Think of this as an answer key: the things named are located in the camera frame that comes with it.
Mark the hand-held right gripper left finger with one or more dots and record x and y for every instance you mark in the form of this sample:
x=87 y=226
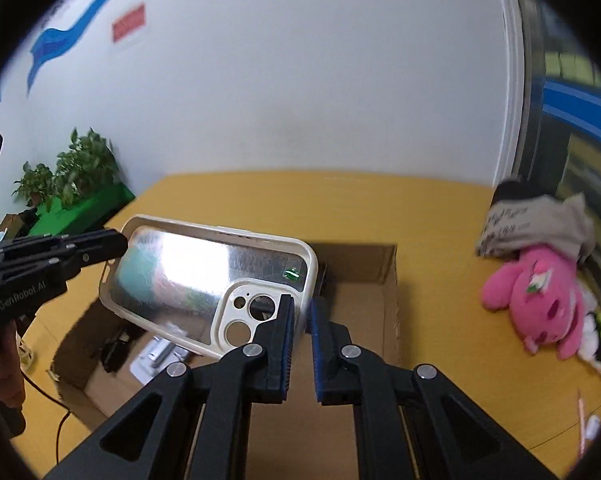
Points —
x=288 y=320

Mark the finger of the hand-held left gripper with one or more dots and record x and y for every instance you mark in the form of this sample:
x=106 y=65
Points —
x=100 y=246
x=40 y=267

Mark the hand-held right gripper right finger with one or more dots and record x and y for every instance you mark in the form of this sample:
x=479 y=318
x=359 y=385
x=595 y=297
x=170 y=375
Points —
x=318 y=330

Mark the large cardboard box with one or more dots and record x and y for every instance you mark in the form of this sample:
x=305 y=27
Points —
x=370 y=310

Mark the white clear phone case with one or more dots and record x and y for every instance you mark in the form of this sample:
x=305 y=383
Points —
x=190 y=280

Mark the wooden desktop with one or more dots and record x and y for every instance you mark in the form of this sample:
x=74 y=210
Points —
x=430 y=220

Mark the person's left hand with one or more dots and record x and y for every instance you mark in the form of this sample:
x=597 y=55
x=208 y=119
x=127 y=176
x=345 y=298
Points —
x=0 y=355

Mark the green tablecloth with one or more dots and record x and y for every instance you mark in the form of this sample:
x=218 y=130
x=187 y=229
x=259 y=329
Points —
x=80 y=215

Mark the small cardboard box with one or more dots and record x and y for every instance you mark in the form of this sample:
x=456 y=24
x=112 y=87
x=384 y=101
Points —
x=10 y=223

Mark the large potted plant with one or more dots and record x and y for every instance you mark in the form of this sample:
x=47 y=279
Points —
x=85 y=165

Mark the small potted plant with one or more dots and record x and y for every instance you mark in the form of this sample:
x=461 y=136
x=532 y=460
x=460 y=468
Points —
x=33 y=185

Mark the white phone stand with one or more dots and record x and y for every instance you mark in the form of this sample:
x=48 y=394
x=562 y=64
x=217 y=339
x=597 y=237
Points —
x=153 y=360

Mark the pink plush toy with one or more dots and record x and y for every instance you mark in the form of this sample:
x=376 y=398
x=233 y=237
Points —
x=540 y=290

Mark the grey printed cloth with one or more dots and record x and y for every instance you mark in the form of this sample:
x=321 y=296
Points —
x=530 y=220

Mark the black cloth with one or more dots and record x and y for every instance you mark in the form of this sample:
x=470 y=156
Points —
x=515 y=190

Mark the pink pen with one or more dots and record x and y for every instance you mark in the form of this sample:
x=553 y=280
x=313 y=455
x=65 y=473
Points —
x=580 y=420

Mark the white and green plush toy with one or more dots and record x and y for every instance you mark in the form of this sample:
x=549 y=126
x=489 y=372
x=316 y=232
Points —
x=598 y=345

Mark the yellow sticky note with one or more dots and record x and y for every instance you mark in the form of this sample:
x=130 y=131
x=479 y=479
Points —
x=574 y=67
x=596 y=74
x=552 y=64

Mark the blue wave wall decal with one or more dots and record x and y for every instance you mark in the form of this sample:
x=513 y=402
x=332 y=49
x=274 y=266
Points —
x=50 y=45

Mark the red paper wall sign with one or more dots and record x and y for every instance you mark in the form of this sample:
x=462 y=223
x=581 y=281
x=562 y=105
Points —
x=129 y=22

